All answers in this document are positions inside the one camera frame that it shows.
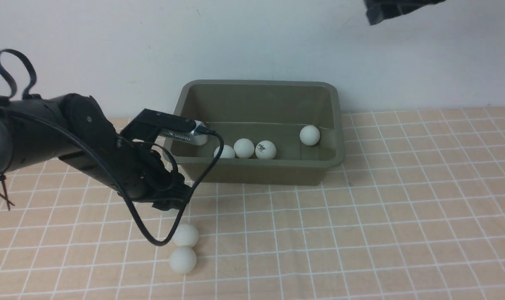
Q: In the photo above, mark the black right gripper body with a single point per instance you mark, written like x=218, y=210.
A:
x=396, y=7

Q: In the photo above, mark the white ping-pong ball bottom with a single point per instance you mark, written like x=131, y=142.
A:
x=182, y=260

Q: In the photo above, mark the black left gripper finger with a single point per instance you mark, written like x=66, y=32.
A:
x=164, y=203

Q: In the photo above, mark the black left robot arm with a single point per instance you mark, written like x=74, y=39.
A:
x=24, y=143

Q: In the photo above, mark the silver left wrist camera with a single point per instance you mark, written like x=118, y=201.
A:
x=150, y=124

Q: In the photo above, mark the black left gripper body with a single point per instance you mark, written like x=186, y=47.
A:
x=142, y=172

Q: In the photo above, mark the olive green plastic bin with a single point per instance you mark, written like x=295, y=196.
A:
x=271, y=110

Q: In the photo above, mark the beige grid tablecloth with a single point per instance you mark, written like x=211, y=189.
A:
x=416, y=212

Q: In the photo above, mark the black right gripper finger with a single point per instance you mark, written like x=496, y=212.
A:
x=378, y=15

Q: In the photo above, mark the white ping-pong ball with logo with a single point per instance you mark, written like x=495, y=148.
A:
x=265, y=150

